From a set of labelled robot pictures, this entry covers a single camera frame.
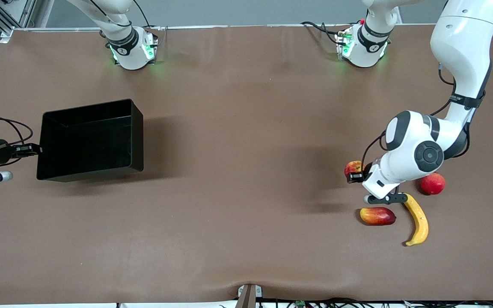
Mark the small red yellow apple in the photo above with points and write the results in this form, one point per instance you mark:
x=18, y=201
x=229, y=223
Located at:
x=352, y=167

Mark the yellow banana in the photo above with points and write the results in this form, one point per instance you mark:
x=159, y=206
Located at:
x=419, y=220

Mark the black plastic box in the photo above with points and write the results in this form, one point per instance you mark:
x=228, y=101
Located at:
x=92, y=143

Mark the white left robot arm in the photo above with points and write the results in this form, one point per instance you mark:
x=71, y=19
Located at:
x=460, y=47

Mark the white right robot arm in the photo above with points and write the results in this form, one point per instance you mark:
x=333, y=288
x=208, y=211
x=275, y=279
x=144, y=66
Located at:
x=129, y=51

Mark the round red apple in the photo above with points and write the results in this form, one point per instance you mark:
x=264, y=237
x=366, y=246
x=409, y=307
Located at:
x=435, y=185

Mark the red yellow mango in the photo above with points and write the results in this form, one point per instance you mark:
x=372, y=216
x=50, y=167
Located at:
x=377, y=216

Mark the small green circuit board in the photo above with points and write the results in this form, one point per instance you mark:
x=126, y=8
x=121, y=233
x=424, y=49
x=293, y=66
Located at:
x=300, y=304

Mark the aluminium frame profile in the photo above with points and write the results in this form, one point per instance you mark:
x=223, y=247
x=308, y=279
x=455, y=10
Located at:
x=2, y=15

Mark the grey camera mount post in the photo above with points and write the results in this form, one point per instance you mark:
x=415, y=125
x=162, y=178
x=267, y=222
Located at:
x=248, y=296

